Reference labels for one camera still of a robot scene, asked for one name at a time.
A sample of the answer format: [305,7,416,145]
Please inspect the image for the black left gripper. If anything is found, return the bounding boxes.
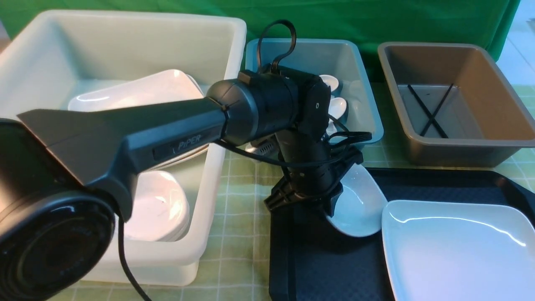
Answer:
[264,130,364,217]

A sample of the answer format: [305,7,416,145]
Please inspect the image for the white bowl tray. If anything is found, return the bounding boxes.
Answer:
[124,170,190,242]
[326,164,387,237]

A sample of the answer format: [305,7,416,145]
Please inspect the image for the large white square plate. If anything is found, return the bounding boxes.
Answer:
[382,200,535,301]

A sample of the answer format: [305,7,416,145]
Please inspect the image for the white soup spoon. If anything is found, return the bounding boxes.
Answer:
[326,97,347,135]

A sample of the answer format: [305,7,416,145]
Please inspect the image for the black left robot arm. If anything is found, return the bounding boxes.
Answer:
[1,63,372,301]

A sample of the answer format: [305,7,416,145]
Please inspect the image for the lower white plate in bin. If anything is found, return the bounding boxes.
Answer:
[151,144,209,170]

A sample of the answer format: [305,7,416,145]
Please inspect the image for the white plate in bin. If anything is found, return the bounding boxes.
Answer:
[151,144,209,170]
[67,70,204,111]

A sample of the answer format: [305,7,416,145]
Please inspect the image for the top white plate in bin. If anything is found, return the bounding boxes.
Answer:
[67,70,204,111]

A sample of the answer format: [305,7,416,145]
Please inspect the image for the black serving tray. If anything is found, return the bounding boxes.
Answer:
[269,168,535,301]

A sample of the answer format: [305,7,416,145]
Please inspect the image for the green checkered tablecloth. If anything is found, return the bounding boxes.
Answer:
[48,81,535,301]

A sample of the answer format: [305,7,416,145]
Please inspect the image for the white spoon top of pile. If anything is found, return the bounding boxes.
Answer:
[319,74,341,95]

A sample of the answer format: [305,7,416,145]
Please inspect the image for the black chopstick in brown bin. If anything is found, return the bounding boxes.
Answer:
[407,84,432,119]

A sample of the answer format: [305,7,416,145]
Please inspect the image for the teal plastic bin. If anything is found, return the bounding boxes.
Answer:
[245,38,384,147]

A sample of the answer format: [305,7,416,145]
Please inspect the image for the brown plastic bin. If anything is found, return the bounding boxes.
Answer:
[377,42,535,168]

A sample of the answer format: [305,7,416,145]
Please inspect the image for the green backdrop cloth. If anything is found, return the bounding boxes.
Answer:
[0,0,520,81]

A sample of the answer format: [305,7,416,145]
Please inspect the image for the large white plastic bin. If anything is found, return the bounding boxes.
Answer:
[0,10,247,286]

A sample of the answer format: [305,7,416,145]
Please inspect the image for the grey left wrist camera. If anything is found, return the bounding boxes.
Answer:
[245,136,279,157]

